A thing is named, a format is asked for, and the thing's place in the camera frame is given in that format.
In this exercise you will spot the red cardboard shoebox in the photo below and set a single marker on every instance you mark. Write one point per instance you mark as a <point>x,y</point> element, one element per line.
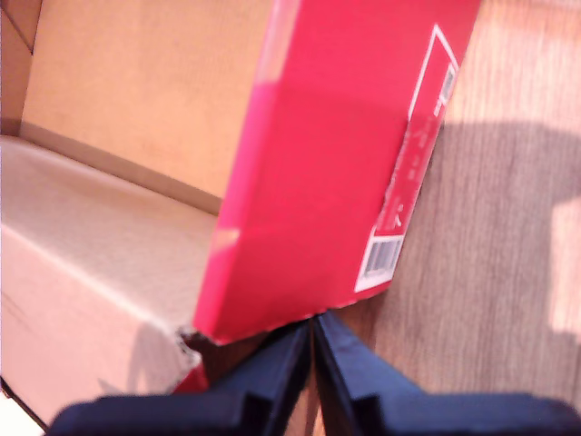
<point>318,181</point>

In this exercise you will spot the red shoebox lid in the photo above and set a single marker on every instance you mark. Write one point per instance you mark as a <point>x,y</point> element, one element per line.
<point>91,272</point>

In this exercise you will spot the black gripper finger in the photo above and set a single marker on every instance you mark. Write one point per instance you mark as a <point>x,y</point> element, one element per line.
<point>277,377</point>
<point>349,386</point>

